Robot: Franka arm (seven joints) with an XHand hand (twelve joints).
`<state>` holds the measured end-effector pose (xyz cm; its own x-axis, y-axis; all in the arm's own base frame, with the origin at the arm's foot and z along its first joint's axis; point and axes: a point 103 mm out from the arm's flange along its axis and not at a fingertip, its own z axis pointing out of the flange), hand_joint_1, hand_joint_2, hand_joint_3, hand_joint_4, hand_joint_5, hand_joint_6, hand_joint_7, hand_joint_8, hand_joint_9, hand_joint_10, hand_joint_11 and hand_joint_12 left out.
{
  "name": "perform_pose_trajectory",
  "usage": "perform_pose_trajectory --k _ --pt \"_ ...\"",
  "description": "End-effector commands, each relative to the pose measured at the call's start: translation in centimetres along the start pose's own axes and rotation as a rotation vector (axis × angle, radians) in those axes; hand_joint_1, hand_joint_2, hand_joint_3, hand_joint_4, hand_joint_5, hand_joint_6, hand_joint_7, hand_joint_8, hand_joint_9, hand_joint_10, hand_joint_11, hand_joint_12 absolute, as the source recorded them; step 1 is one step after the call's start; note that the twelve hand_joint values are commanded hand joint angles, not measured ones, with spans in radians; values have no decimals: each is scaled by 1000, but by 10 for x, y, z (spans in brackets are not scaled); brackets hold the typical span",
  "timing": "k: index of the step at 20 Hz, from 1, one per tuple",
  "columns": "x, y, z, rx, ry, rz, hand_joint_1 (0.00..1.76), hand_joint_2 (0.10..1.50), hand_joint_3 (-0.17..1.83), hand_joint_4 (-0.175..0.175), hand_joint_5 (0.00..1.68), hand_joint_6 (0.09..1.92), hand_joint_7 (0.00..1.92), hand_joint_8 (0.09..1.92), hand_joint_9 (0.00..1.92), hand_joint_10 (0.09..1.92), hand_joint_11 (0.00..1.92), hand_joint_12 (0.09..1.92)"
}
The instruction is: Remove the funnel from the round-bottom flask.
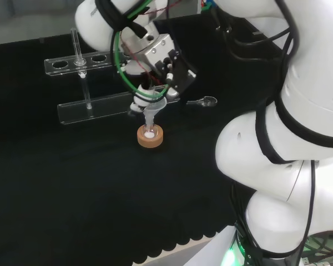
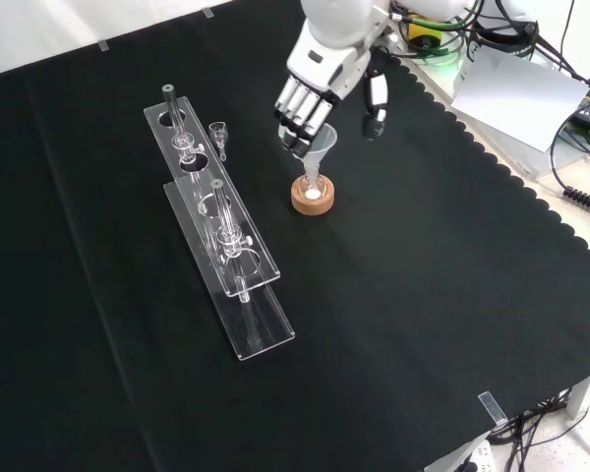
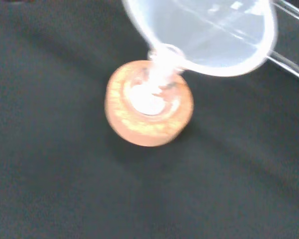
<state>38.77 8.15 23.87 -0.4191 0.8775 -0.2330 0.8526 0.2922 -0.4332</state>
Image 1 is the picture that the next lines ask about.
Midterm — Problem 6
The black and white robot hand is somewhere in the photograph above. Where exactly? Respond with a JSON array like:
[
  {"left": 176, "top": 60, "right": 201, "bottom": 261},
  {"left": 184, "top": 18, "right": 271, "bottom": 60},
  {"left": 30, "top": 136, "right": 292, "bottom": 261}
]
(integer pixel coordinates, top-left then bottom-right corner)
[{"left": 129, "top": 49, "right": 198, "bottom": 116}]

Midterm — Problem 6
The clear conical funnel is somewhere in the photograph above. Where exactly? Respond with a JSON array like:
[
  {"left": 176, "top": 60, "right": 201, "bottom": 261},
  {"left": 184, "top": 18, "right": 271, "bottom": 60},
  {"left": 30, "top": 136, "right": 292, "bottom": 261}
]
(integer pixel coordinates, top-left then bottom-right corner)
[{"left": 140, "top": 95, "right": 168, "bottom": 126}]

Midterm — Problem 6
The clear round-bottom flask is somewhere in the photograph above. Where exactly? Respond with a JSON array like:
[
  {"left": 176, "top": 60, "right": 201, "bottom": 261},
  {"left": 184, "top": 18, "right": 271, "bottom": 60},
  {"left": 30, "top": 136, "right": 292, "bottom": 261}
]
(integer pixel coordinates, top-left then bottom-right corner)
[{"left": 143, "top": 116, "right": 160, "bottom": 140}]

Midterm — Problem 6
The clear funnel stand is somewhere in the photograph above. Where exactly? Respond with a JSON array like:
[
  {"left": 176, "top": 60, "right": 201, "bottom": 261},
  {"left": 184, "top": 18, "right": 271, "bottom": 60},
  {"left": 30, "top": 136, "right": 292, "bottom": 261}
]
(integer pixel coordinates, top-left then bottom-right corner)
[{"left": 44, "top": 27, "right": 181, "bottom": 126}]

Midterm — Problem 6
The black bench cloth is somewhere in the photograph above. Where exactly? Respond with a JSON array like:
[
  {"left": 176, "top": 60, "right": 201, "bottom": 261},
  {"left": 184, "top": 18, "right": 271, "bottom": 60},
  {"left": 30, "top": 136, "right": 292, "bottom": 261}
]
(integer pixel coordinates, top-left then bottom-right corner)
[{"left": 0, "top": 12, "right": 284, "bottom": 266}]

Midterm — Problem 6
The silver wrist mount block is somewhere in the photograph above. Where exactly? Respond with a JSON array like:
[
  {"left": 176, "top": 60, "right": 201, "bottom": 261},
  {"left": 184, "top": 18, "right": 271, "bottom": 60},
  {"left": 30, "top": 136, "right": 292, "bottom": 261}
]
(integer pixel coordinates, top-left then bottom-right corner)
[{"left": 121, "top": 26, "right": 181, "bottom": 73}]

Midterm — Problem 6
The green cable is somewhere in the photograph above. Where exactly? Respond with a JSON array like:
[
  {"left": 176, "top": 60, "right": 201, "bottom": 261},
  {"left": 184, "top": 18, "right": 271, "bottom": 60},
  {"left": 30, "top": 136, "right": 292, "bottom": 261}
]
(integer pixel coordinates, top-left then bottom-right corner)
[{"left": 113, "top": 4, "right": 170, "bottom": 98}]

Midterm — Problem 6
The cork ring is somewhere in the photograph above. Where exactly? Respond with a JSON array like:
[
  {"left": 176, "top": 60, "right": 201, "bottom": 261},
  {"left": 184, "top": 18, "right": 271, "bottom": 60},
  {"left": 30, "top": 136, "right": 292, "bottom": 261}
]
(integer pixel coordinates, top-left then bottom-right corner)
[{"left": 137, "top": 124, "right": 165, "bottom": 149}]

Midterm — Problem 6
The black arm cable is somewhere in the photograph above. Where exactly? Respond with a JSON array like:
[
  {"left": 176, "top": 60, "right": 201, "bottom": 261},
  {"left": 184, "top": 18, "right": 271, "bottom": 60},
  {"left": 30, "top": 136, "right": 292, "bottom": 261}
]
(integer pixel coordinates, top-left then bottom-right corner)
[{"left": 299, "top": 159, "right": 317, "bottom": 252}]

